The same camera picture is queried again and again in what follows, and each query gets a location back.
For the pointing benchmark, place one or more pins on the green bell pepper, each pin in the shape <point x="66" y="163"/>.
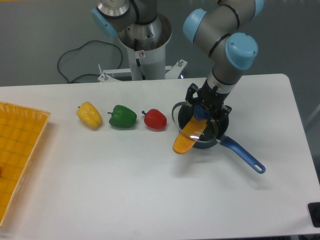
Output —
<point x="122" y="117"/>

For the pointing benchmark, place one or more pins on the black device at table edge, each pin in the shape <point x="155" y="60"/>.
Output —
<point x="314" y="211"/>

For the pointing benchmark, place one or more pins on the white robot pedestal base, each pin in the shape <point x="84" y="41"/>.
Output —
<point x="146" y="50"/>

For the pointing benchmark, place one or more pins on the dark pot blue handle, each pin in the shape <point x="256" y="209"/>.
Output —
<point x="225" y="135"/>

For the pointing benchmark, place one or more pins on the red bell pepper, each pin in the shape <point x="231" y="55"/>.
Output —
<point x="155" y="119"/>

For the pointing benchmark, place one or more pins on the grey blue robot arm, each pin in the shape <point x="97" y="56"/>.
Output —
<point x="216" y="33"/>

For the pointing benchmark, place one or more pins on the yellow plastic basket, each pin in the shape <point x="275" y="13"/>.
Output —
<point x="21" y="129"/>

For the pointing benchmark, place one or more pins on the yellow bell pepper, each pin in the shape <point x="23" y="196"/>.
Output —
<point x="89" y="115"/>

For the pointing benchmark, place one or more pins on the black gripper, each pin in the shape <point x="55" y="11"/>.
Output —
<point x="211" y="99"/>

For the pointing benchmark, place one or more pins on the orange bread loaf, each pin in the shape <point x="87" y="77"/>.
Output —
<point x="189" y="135"/>

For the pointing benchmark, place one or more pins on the glass pot lid blue knob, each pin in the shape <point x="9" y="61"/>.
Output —
<point x="182" y="112"/>

